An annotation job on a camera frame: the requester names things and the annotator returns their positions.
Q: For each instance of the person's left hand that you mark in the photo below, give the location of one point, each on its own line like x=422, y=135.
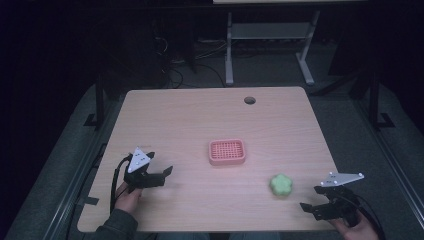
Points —
x=127, y=201

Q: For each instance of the black metal stand leg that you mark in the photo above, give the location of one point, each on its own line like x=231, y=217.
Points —
x=374, y=100
x=99, y=100

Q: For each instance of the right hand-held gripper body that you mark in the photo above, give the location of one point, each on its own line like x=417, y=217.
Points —
x=340, y=203

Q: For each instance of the pink soap dish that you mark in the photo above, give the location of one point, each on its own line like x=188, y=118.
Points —
x=227, y=152

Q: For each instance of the person's right hand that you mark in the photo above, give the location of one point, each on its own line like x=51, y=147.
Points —
x=358, y=231

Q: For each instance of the grey tape piece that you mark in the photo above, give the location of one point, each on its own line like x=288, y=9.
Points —
x=88, y=201

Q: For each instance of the green flower-shaped soap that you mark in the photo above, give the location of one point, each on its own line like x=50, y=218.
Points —
x=281, y=184

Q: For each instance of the white metal stand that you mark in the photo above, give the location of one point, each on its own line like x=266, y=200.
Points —
x=228, y=50

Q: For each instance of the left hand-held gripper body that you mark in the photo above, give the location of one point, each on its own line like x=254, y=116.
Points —
x=138, y=161

